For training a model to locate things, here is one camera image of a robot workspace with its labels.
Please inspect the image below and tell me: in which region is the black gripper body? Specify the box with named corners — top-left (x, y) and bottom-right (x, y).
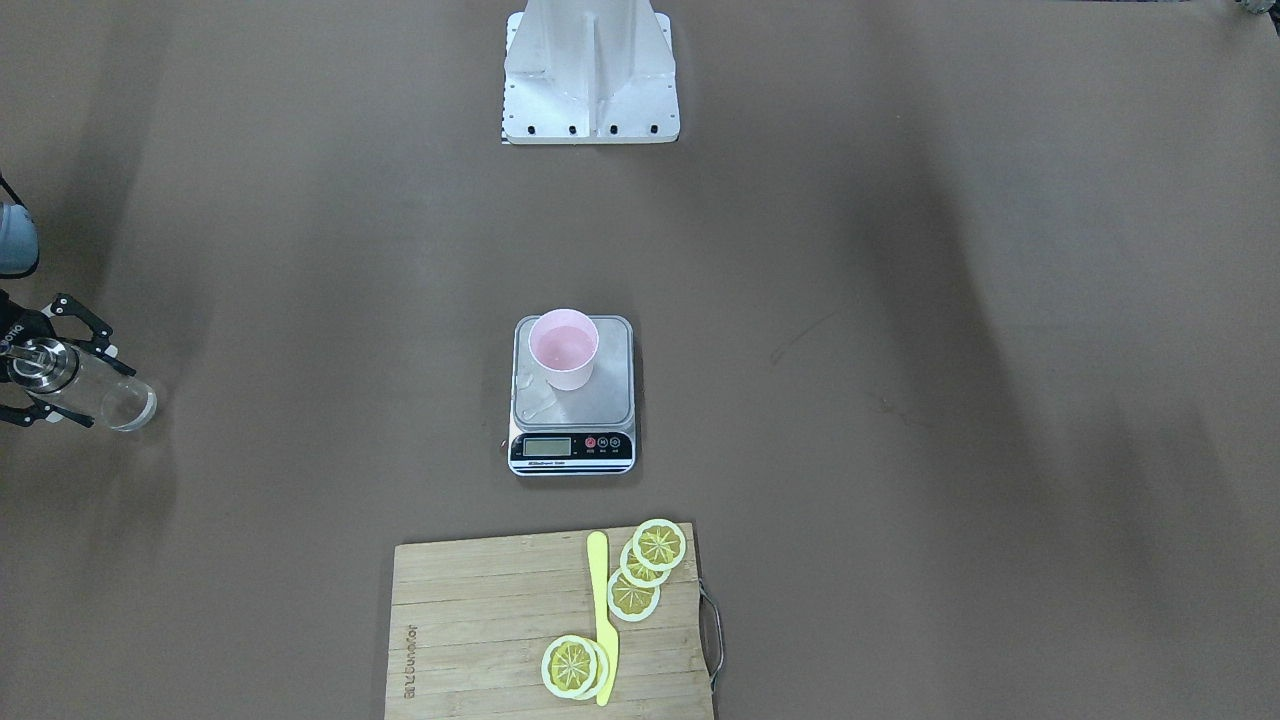
top-left (1, 290), bottom-right (56, 346)

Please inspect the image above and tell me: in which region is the glass sauce bottle metal spout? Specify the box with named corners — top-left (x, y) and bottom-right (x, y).
top-left (3, 338), bottom-right (159, 432)

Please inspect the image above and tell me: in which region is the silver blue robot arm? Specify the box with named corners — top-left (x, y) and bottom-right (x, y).
top-left (1, 179), bottom-right (136, 428)

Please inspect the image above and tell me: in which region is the digital kitchen scale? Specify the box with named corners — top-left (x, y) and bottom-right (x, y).
top-left (507, 315), bottom-right (637, 477)

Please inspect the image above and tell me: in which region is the yellow plastic knife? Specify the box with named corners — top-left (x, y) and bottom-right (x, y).
top-left (586, 530), bottom-right (620, 707)

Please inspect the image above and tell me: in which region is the lemon slice front bottom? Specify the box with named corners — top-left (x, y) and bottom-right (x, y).
top-left (540, 634), bottom-right (596, 700)

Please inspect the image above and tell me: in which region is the bamboo cutting board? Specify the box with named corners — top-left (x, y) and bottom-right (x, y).
top-left (383, 521), bottom-right (716, 719)

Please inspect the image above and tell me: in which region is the lemon slice middle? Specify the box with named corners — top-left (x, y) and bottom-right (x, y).
top-left (620, 541), bottom-right (671, 589)

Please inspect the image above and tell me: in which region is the lemon slice behind bottom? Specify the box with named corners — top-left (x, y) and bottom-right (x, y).
top-left (575, 641), bottom-right (612, 701)

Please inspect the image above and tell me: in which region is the lemon slice lower of three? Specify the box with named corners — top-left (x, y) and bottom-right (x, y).
top-left (605, 570), bottom-right (660, 623)

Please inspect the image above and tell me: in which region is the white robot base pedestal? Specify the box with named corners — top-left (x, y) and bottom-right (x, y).
top-left (500, 1), bottom-right (681, 146)

